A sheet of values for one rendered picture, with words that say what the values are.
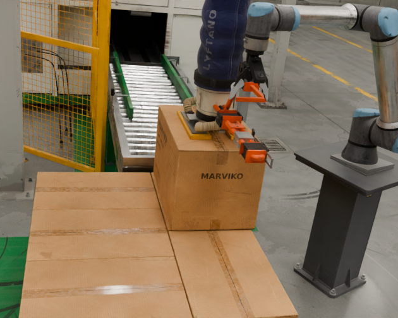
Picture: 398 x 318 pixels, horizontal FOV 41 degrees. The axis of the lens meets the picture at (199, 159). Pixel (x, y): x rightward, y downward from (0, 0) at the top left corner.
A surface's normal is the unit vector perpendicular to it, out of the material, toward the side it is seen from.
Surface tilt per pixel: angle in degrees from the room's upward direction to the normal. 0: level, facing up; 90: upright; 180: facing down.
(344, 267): 90
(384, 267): 0
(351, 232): 90
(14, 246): 0
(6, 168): 90
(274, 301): 0
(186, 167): 90
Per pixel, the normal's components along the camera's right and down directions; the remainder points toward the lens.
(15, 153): 0.21, 0.42
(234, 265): 0.11, -0.91
